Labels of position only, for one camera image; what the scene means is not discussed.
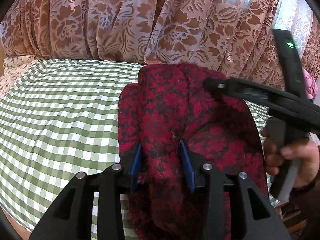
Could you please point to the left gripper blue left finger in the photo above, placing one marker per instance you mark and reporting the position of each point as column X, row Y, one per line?
column 131, row 163

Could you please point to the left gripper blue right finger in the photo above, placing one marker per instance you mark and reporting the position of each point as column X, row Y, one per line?
column 192, row 164

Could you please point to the red black patterned sweater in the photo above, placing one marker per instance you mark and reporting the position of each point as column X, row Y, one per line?
column 167, row 106

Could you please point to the person's right hand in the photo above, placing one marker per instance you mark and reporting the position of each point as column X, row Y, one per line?
column 304, row 149

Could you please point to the pink cloth item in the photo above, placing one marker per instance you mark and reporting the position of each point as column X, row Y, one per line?
column 310, row 85

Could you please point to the green white checkered bedsheet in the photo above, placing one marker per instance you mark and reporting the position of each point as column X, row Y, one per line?
column 61, row 168

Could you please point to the brown floral curtain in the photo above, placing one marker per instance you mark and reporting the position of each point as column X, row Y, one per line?
column 229, row 36

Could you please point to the wooden window frame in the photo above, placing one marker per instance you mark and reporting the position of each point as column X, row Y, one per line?
column 2, row 57

